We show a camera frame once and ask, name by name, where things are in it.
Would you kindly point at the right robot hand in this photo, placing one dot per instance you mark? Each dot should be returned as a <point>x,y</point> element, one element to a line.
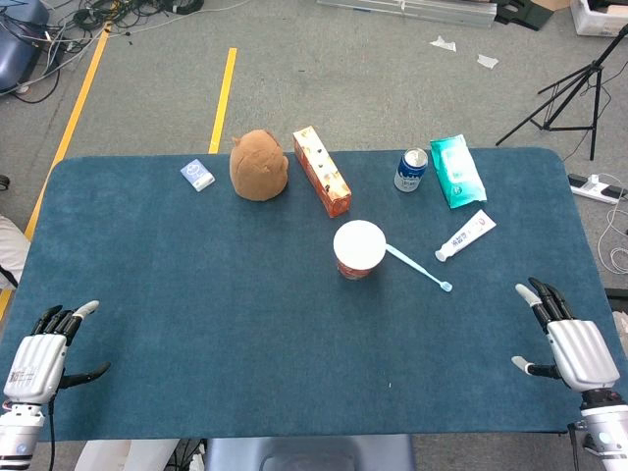
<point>584,350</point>

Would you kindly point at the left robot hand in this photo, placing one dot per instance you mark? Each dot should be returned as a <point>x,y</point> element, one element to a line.
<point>36,365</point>

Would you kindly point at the white toothpaste tube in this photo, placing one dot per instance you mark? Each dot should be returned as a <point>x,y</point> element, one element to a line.
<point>466,235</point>

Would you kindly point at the light blue toothbrush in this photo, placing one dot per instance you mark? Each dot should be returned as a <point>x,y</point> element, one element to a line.
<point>417,267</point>

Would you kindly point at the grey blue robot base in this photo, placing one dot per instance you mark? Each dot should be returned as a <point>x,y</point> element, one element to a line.
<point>304,454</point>

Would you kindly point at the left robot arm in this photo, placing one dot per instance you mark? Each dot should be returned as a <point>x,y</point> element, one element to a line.
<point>19,436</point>

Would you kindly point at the blue white drink can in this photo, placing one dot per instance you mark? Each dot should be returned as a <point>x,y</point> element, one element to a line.
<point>409,174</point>

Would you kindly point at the orange cardboard snack box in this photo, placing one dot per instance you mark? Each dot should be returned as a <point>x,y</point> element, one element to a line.
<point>321,172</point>

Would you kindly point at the white plastic bin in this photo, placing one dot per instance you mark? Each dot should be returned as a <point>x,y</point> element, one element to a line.
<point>589,19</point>

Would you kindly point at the white garment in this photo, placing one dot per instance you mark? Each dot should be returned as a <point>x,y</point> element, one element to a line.
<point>12,250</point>

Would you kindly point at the white robot body shell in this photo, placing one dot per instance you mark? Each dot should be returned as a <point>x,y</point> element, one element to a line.
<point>122,456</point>

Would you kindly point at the white power strip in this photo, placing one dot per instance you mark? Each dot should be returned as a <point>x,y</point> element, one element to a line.
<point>589,189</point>

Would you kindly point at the blue table cloth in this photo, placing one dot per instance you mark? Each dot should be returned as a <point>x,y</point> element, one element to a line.
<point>196,294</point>

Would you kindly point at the green wet wipes pack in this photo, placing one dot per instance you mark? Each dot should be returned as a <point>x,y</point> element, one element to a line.
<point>458,172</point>

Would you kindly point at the small purple tissue pack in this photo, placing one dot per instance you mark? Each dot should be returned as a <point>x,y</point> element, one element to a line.
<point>196,174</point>

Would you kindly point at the red instant noodle cup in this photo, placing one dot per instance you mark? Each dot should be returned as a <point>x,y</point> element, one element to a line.
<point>359,243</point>

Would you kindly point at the black tripod stand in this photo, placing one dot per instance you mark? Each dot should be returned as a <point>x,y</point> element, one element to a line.
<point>595,66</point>

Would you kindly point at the brown plush toy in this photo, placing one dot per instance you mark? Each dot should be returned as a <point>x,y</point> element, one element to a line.
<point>257,167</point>

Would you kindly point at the white paper scrap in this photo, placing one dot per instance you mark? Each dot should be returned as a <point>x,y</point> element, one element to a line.
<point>444,44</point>
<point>487,61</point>

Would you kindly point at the dark blue padded seat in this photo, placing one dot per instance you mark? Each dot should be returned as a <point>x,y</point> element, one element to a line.
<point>15,54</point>

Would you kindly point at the aluminium profile rails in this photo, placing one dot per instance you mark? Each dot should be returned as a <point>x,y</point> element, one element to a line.
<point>417,12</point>

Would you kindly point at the black floor bracket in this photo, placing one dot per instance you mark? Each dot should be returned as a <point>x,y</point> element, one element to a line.
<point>520,15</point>

